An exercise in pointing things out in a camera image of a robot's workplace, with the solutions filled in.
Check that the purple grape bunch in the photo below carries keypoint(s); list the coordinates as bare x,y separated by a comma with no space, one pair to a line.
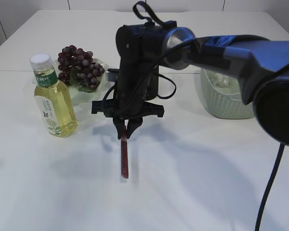
76,66

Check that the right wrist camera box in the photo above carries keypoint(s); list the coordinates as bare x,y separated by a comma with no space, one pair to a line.
112,74

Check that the black mesh pen holder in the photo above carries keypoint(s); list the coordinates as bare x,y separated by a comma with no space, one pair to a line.
152,90

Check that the clear plastic sheet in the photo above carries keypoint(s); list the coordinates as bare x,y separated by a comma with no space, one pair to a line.
220,80

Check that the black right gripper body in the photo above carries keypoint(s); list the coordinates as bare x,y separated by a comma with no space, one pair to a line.
133,112

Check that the green woven plastic basket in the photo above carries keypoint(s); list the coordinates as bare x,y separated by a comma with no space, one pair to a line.
224,103

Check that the yellow tea bottle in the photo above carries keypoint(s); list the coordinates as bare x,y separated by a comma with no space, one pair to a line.
52,97

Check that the light green wavy plate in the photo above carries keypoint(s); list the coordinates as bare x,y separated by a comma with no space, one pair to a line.
83,94

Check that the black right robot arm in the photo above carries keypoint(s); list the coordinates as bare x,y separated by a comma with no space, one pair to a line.
260,65

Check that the red glitter pen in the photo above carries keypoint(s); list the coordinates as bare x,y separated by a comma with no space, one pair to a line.
124,154

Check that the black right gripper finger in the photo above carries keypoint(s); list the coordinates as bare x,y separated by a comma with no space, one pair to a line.
119,124
133,125

